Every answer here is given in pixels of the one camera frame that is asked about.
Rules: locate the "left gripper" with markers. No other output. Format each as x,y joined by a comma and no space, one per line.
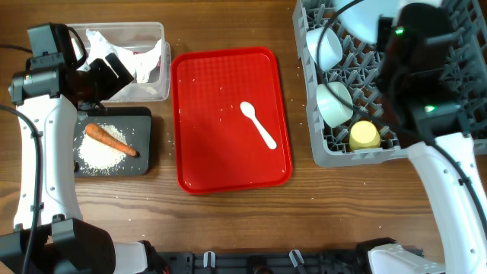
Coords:
112,84

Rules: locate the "orange carrot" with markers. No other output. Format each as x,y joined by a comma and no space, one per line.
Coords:
96,132

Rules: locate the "red strawberry wrapper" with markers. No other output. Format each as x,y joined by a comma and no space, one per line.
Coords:
146,62

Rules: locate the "white napkin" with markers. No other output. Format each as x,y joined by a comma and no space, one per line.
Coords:
100,48

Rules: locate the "white rice pile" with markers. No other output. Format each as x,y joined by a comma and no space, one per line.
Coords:
98,158

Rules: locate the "white plastic spoon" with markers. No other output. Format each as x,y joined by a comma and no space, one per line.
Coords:
249,111

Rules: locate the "light blue bowl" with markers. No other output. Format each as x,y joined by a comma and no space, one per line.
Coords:
327,53

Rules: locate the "green bowl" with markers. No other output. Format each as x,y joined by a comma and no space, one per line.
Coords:
334,113

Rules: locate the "light blue plate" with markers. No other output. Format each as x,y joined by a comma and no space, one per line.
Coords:
361,20

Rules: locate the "yellow cup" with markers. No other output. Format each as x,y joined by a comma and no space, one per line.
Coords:
364,135

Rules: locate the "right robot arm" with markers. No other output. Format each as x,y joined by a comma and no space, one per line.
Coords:
415,38

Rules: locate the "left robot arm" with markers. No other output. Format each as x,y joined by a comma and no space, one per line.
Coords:
49,233

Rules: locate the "grey dishwasher rack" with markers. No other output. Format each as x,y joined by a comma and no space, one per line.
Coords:
465,72

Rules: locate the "clear plastic bin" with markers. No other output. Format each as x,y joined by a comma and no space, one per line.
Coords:
138,37

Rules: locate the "red serving tray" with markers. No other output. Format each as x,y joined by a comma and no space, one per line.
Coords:
217,148

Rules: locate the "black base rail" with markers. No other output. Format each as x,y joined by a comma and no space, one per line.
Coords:
295,261

